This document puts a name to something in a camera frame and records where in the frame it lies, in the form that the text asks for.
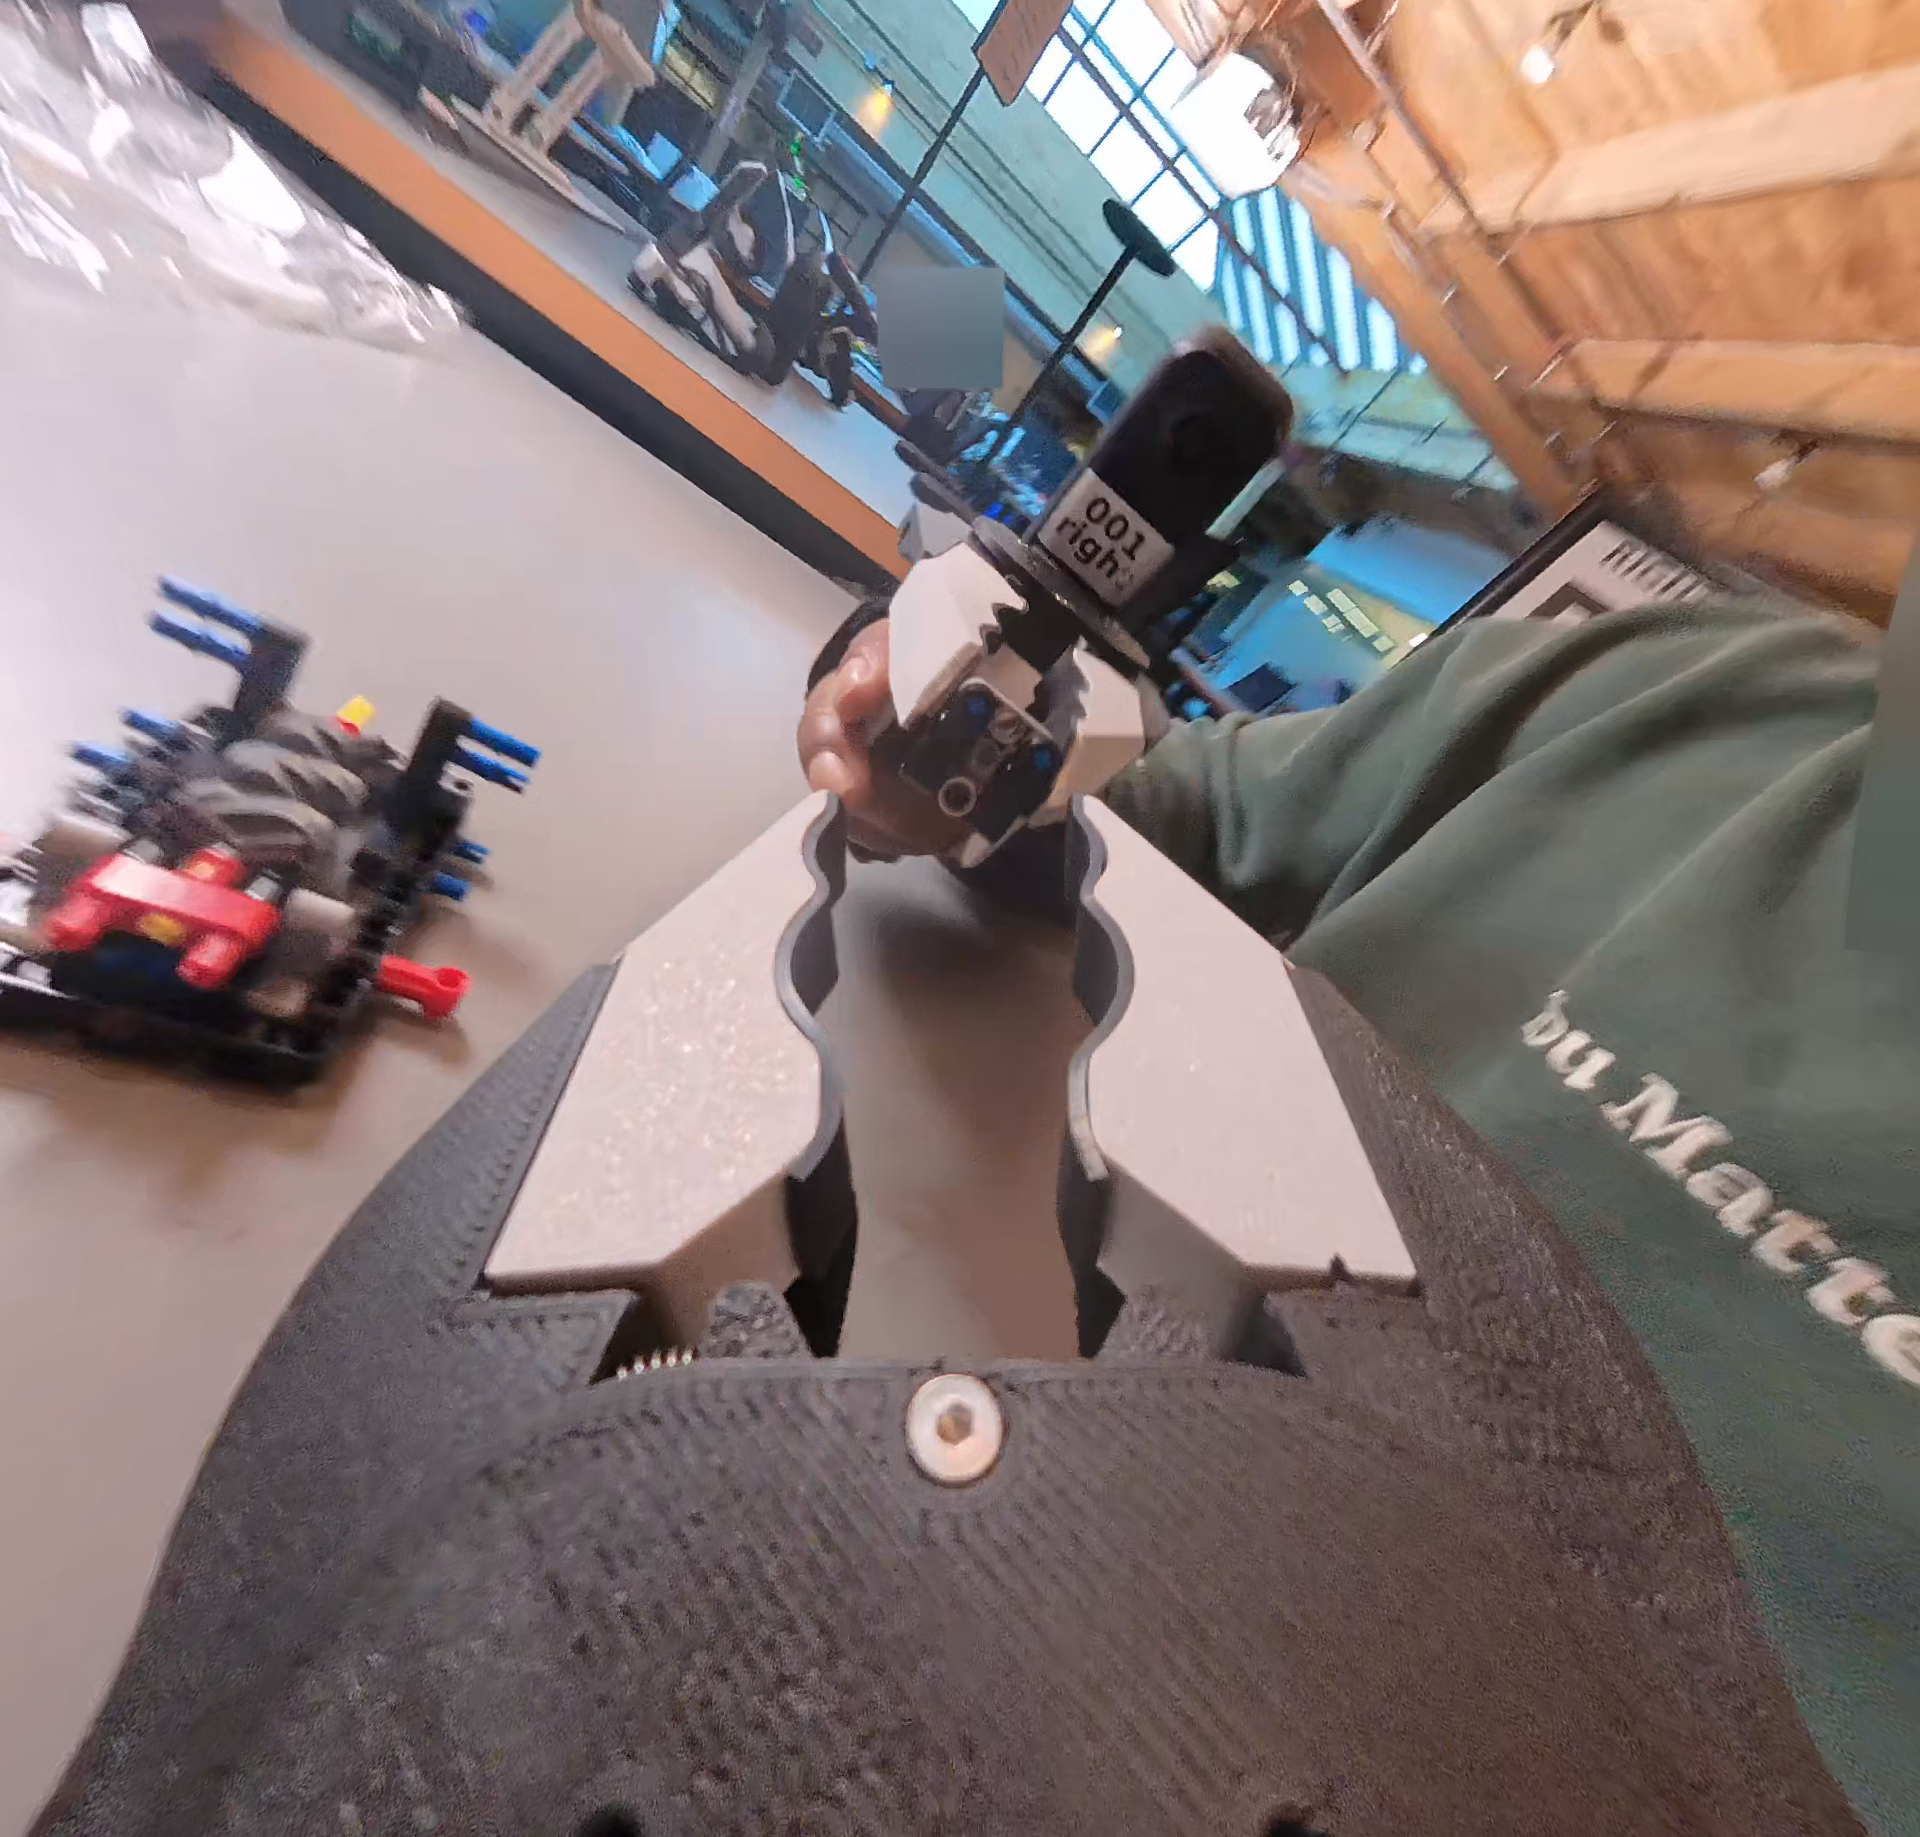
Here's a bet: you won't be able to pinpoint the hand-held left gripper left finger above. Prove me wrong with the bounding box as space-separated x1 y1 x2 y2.
483 792 845 1356

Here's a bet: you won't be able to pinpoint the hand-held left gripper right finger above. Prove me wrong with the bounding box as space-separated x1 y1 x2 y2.
1059 792 1425 1362

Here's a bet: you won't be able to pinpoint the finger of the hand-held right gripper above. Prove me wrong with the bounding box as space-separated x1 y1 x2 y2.
960 663 1166 868
888 554 1024 741

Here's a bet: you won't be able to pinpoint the lego engine assembly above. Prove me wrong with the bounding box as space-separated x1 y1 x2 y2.
0 575 538 1092

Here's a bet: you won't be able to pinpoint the person's right hand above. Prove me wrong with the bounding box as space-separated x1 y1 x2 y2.
796 615 970 868

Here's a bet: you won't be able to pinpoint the black pole stand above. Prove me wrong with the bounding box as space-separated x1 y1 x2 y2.
1031 198 1180 433

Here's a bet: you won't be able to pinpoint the white black legged robot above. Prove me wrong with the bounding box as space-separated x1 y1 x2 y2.
630 166 882 406

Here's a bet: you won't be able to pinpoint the black-framed white sign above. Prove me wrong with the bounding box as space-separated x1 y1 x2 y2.
1498 493 1761 626

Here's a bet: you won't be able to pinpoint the brown sign on pole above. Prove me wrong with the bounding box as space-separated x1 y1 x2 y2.
864 0 1078 294

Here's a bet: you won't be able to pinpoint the orange-edged table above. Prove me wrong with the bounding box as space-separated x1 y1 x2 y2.
210 0 918 582

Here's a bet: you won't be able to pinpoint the person's green sweatshirt torso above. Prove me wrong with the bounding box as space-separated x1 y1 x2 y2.
1288 636 1920 1837

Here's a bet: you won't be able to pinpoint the pale wooden stand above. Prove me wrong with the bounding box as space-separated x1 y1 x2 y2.
450 0 710 204

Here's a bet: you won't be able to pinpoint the black box green lights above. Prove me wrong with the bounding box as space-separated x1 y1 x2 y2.
279 0 454 103

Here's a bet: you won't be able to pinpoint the clear plastic bag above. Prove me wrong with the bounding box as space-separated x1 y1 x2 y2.
0 0 470 355

